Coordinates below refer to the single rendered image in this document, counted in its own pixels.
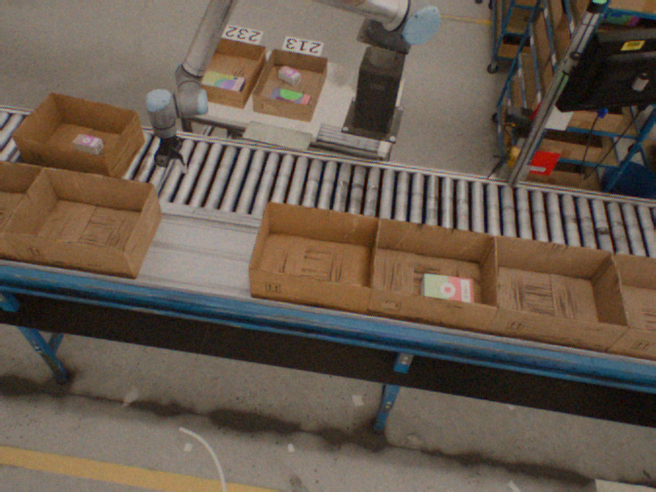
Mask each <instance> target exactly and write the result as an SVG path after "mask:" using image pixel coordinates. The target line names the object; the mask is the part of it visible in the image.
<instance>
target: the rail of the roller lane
mask: <svg viewBox="0 0 656 492"><path fill-rule="evenodd" d="M1 111H4V112H6V113H8V114H9V115H10V116H11V117H12V116H13V115H14V114H19V115H21V116H23V117H24V118H25V119H26V118H27V116H28V115H29V114H30V113H31V112H32V111H33V109H27V108H19V107H12V106H5V105H0V112H1ZM141 127H142V131H143V133H148V134H150V135H151V136H152V141H151V143H150V145H152V143H153V141H154V139H155V137H156V136H155V135H154V133H153V130H152V128H150V127H143V126H141ZM176 135H177V136H178V137H181V139H182V143H183V142H184V140H192V141H193V142H194V147H193V150H192V151H195V149H196V146H197V144H198V143H199V142H205V143H206V144H207V145H208V149H207V152H206V153H209V154H210V151H211V149H212V146H213V144H221V145H222V146H223V148H224V150H223V153H222V156H224V155H225V152H226V148H227V147H228V146H229V145H233V146H235V147H236V148H237V153H236V156H235V157H236V158H238V156H239V153H240V150H241V148H243V147H248V148H249V149H251V151H252V154H251V157H250V160H253V157H254V154H255V151H256V150H258V149H261V150H263V151H264V152H265V153H266V157H265V161H264V162H267V159H268V156H269V154H270V153H271V152H273V151H275V152H277V153H278V154H279V156H280V158H279V161H278V164H281V162H282V159H283V156H284V155H285V154H287V153H289V154H292V155H293V156H294V162H293V166H296V163H297V159H298V157H299V156H305V157H306V158H307V159H308V163H307V168H310V164H311V160H312V159H313V158H319V159H321V160H322V167H321V170H322V171H324V170H325V165H326V162H327V161H328V160H334V161H335V162H336V163H337V168H336V173H339V171H340V165H341V164H342V163H343V162H348V163H350V164H351V166H352V168H351V175H354V171H355V167H356V165H358V164H362V165H364V166H365V167H366V175H365V177H369V171H370V168H371V167H374V166H376V167H379V168H380V169H381V176H380V179H384V172H385V170H386V169H393V170H394V172H395V176H394V180H395V181H398V173H399V172H400V171H407V172H408V173H409V184H411V183H412V181H413V175H414V174H416V173H421V174H423V175H424V185H427V179H428V176H430V175H436V176H437V177H438V187H441V181H442V179H443V178H445V177H449V178H451V179H452V180H453V189H456V182H457V180H460V179H463V180H466V181H468V182H469V189H468V191H469V192H472V183H474V182H482V184H483V194H486V187H487V185H489V184H495V185H497V187H498V196H501V188H502V187H503V186H504V185H507V179H501V178H494V177H489V178H488V179H487V176H480V175H475V174H468V173H460V172H453V171H446V170H439V169H433V168H427V167H420V166H407V165H403V164H399V163H392V162H387V161H380V160H373V159H366V158H359V157H352V156H345V155H339V154H332V153H325V152H318V151H311V150H306V151H304V150H300V149H295V148H291V147H285V146H278V145H271V144H264V143H252V142H245V141H239V140H232V139H225V138H218V137H207V136H203V135H197V134H191V133H184V132H177V133H176ZM510 187H511V188H512V198H515V191H516V190H517V189H518V188H520V187H523V188H525V189H526V190H527V199H528V200H531V192H532V191H533V190H536V189H538V190H541V191H542V192H543V199H544V203H546V197H545V196H546V194H547V193H549V192H555V193H556V194H557V200H558V205H560V196H561V195H563V194H570V195H571V196H572V201H574V207H576V202H575V201H576V199H577V198H578V197H580V196H585V197H587V198H588V202H589V207H590V209H591V201H592V200H593V199H596V198H599V199H601V200H602V203H603V208H604V212H606V210H605V203H606V202H608V201H617V202H618V204H619V209H620V213H621V214H622V212H621V206H622V205H623V204H624V203H632V204H633V206H634V210H635V215H636V207H637V206H639V205H646V206H648V207H649V211H650V214H651V210H652V209H654V208H656V200H652V199H645V198H637V197H630V196H624V195H617V194H611V193H603V192H596V191H589V190H582V189H576V188H568V187H562V186H555V185H548V184H535V183H529V182H522V181H518V182H517V184H516V186H514V185H513V184H511V185H510Z"/></svg>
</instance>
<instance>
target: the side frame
mask: <svg viewBox="0 0 656 492"><path fill-rule="evenodd" d="M2 278H3V279H2ZM0 290H1V291H7V292H15V293H21V294H26V295H33V296H39V297H45V298H53V299H59V300H65V301H72V302H77V303H83V304H91V305H97V306H103V307H110V308H121V309H127V310H133V311H140V312H147V313H153V314H159V315H166V316H172V317H177V318H184V319H190V320H196V321H203V322H210V323H216V324H223V325H228V326H234V327H241V328H247V329H253V330H260V331H266V332H271V333H278V334H284V335H290V336H297V337H303V338H309V339H316V340H321V341H327V342H334V343H340V344H347V345H354V346H360V347H366V348H372V349H383V350H390V351H396V352H402V353H409V354H415V355H420V356H427V357H433V358H437V359H439V360H446V361H453V362H459V363H466V364H471V365H477V366H484V367H490V368H496V369H503V370H509V371H515V372H522V373H528V374H534V375H541V376H547V377H553V378H560V379H566V380H572V382H579V383H585V384H591V385H599V386H605V387H611V388H617V389H623V390H636V391H642V392H648V393H655V394H656V382H653V381H656V367H651V366H644V365H638V364H631V363H625V361H619V360H612V359H606V358H598V357H592V356H586V355H580V354H574V353H567V352H560V351H554V350H547V349H541V348H530V347H524V346H516V345H510V344H503V343H497V342H491V341H487V340H484V339H479V338H472V337H466V336H460V335H452V334H446V333H439V332H433V331H428V330H421V329H415V328H408V327H402V326H395V325H389V324H384V323H377V322H371V321H364V320H358V319H352V318H344V317H339V316H332V315H326V314H320V313H313V312H307V311H300V310H294V309H288V308H282V307H270V306H264V305H258V304H251V303H245V302H238V301H233V300H227V299H220V298H214V297H207V296H201V295H194V294H188V293H182V292H175V291H169V290H163V289H156V288H150V287H143V286H138V285H131V284H124V283H118V282H111V281H105V280H99V279H93V278H86V277H79V276H73V275H67V274H60V273H54V272H48V271H41V270H35V269H28V268H22V267H15V266H2V265H0ZM95 292H96V293H95ZM113 295H114V296H113ZM132 298H133V299H132ZM245 315H246V316H245ZM282 321H284V322H282ZM302 324H303V325H302ZM320 327H321V328H320ZM339 330H340V331H339ZM358 333H359V334H358ZM494 355H496V356H494ZM514 358H516V359H514ZM533 361H535V362H533ZM573 367H574V368H573Z"/></svg>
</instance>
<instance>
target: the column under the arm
mask: <svg viewBox="0 0 656 492"><path fill-rule="evenodd" d="M370 50H371V47H367V48H366V50H365V53H364V56H363V59H362V62H361V64H360V67H359V72H358V81H357V89H356V97H355V98H352V100H351V103H350V106H349V109H348V114H347V117H346V120H345V123H344V126H343V129H341V133H347V134H352V135H356V136H360V137H365V138H370V139H375V140H379V141H384V142H389V143H394V144H396V140H397V136H398V132H399V128H400V123H401V119H402V115H403V111H404V107H401V106H396V102H397V97H398V92H399V87H400V82H401V76H402V71H403V66H404V62H405V55H403V54H399V53H397V52H395V55H394V59H393V62H392V65H391V66H388V67H379V66H376V65H374V64H372V63H370V61H369V55H370Z"/></svg>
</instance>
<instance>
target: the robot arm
mask: <svg viewBox="0 0 656 492"><path fill-rule="evenodd" d="M238 1H239V0H211V1H210V3H209V5H208V7H207V10H206V12H205V14H204V16H203V19H202V21H201V23H200V24H199V26H198V29H197V31H196V33H195V35H194V39H193V41H192V43H191V45H190V48H189V50H188V52H187V54H186V56H185V59H184V61H183V62H182V63H180V64H179V65H178V66H177V68H176V70H175V80H176V82H177V87H178V93H172V94H171V93H170V92H169V91H167V90H165V89H156V90H153V91H151V92H149V93H148V94H147V95H146V97H145V103H146V105H145V106H146V109H147V112H148V117H150V121H151V126H152V130H153V133H154V135H155V136H156V137H157V138H158V139H159V140H160V143H159V147H158V148H157V150H156V151H155V153H154V160H155V164H156V166H157V168H158V170H160V168H161V167H163V168H168V167H169V162H170V159H175V158H176V161H175V163H176V164H177V165H179V166H180V169H181V170H182V171H183V173H184V174H186V173H187V168H186V162H187V158H186V156H184V157H183V156H182V155H181V154H180V153H178V150H179V146H180V149H182V147H183V144H182V139H181V137H178V136H177V135H176V133H177V130H178V129H177V124H176V119H178V118H186V117H192V116H201V115H205V114H207V113H208V103H207V96H206V90H204V89H202V88H201V84H200V82H201V80H202V78H203V76H204V73H205V70H206V68H207V66H208V64H209V62H210V60H211V58H212V57H213V54H214V52H215V50H216V48H217V46H218V44H219V42H220V40H221V38H222V36H223V34H224V32H225V30H226V26H227V24H228V21H229V19H230V17H231V15H232V13H233V11H234V9H235V7H236V5H237V3H238ZM310 1H314V2H317V3H320V4H324V5H327V6H330V7H333V8H338V9H341V10H344V11H348V12H351V13H354V14H357V15H361V16H363V17H366V18H368V20H367V22H366V25H365V31H366V33H367V34H368V36H369V37H371V38H372V39H373V40H375V41H377V42H379V43H382V44H385V45H391V46H396V45H402V44H404V43H408V44H409V45H413V46H417V45H421V44H424V43H427V42H428V41H430V39H431V38H433V36H434V35H435V34H436V32H437V31H438V29H439V26H440V22H441V15H440V13H439V11H438V9H437V7H436V6H435V5H434V3H433V2H432V0H310ZM177 138H179V139H178V140H177ZM180 142H181V144H180Z"/></svg>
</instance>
